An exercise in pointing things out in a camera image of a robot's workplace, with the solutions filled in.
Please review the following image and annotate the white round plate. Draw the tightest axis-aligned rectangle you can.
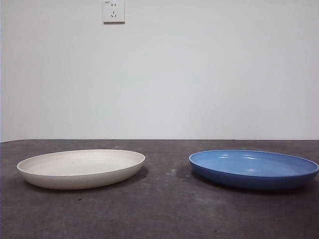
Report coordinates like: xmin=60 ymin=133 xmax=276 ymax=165
xmin=16 ymin=148 xmax=146 ymax=190

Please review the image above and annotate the white wall power socket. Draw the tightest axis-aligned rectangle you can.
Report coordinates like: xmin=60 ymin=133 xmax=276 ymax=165
xmin=103 ymin=0 xmax=126 ymax=25

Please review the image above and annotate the blue round plate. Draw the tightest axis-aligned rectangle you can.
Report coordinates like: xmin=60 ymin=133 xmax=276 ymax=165
xmin=188 ymin=149 xmax=319 ymax=191

